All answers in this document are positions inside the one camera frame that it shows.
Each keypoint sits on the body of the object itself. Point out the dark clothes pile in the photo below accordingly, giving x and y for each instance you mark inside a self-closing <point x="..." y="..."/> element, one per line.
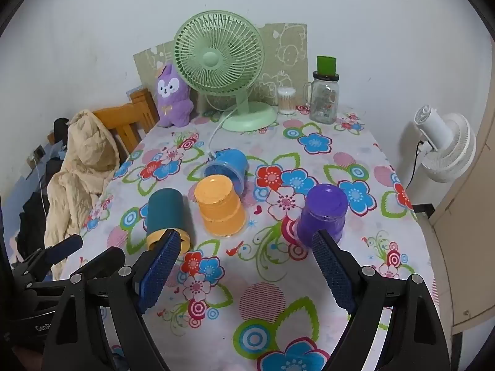
<point x="26" y="210"/>

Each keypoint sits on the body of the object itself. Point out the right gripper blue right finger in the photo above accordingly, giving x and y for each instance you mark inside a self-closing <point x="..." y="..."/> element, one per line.
<point x="334" y="265"/>

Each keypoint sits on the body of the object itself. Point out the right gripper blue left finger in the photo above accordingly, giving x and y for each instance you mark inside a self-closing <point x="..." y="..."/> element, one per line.
<point x="153" y="268"/>

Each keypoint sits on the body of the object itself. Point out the wooden chair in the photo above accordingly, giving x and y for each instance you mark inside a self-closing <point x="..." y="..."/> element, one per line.
<point x="127" y="121"/>

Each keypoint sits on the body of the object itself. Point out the teal cup with yellow rim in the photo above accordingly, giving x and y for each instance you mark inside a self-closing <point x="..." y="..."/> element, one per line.
<point x="166" y="210"/>

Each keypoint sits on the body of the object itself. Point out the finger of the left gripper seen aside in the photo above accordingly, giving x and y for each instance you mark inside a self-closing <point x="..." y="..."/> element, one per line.
<point x="56" y="253"/>

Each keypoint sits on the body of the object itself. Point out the green desk fan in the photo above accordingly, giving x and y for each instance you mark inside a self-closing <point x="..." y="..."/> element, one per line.
<point x="221" y="54"/>

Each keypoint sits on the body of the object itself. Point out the beige jacket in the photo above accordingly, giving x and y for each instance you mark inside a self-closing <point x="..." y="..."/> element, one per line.
<point x="72" y="193"/>

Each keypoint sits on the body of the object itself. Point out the purple plastic cup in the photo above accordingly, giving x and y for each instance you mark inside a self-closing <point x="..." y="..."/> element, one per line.
<point x="325" y="209"/>

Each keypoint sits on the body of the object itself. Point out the glass mason jar mug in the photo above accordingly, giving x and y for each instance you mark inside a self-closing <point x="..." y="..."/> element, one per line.
<point x="322" y="97"/>

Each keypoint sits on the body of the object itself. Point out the blue plastic cup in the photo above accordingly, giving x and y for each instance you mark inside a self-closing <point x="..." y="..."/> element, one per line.
<point x="231" y="163"/>

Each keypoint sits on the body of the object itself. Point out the purple plush toy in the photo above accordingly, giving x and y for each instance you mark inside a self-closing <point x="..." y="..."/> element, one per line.
<point x="174" y="104"/>

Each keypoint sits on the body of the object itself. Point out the floral tablecloth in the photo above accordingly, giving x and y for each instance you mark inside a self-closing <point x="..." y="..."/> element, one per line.
<point x="257" y="300"/>

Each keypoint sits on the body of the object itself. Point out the cotton swab container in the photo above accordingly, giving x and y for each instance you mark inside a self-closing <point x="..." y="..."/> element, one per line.
<point x="286" y="100"/>

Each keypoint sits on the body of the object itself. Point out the white standing fan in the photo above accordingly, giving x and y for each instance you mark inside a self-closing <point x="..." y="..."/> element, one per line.
<point x="451" y="144"/>

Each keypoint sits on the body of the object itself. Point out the green cup on jar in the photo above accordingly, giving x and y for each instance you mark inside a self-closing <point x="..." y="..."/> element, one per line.
<point x="326" y="65"/>

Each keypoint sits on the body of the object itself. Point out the orange plastic cup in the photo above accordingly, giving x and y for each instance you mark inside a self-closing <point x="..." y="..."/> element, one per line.
<point x="219" y="205"/>

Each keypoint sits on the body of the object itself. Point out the cartoon printed cardboard panel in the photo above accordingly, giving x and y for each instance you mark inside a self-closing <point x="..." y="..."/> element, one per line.
<point x="285" y="63"/>

